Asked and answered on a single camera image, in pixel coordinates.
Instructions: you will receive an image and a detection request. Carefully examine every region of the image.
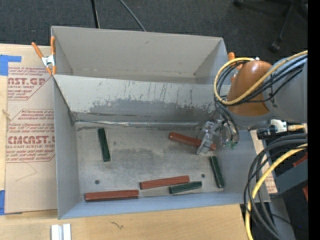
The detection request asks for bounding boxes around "dark green flat block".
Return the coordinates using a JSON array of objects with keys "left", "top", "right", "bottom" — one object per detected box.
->
[
  {"left": 208, "top": 155, "right": 225, "bottom": 189},
  {"left": 97, "top": 127, "right": 112, "bottom": 163},
  {"left": 168, "top": 180, "right": 203, "bottom": 195}
]

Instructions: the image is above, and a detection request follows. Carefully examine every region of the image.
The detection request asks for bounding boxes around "red-brown flat block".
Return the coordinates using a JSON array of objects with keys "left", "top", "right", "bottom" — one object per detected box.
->
[
  {"left": 138, "top": 175, "right": 191, "bottom": 191},
  {"left": 84, "top": 189, "right": 140, "bottom": 202},
  {"left": 168, "top": 131, "right": 217, "bottom": 152}
]

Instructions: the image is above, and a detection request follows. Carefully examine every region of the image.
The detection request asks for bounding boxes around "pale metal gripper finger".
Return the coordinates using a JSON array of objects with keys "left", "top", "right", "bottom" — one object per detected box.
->
[
  {"left": 196, "top": 133, "right": 209, "bottom": 155},
  {"left": 203, "top": 135, "right": 216, "bottom": 156}
]

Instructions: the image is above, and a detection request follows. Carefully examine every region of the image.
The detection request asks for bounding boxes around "grey metal bin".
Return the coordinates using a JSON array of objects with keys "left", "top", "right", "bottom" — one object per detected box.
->
[{"left": 50, "top": 25, "right": 271, "bottom": 220}]

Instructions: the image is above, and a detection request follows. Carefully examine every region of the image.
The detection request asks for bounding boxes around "black cylinder on white bracket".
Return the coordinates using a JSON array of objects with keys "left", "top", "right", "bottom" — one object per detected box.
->
[{"left": 256, "top": 118, "right": 306, "bottom": 140}]

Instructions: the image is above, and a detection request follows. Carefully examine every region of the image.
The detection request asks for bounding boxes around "brown cardboard board red print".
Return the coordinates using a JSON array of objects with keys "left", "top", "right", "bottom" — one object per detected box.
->
[{"left": 0, "top": 43, "right": 59, "bottom": 216}]

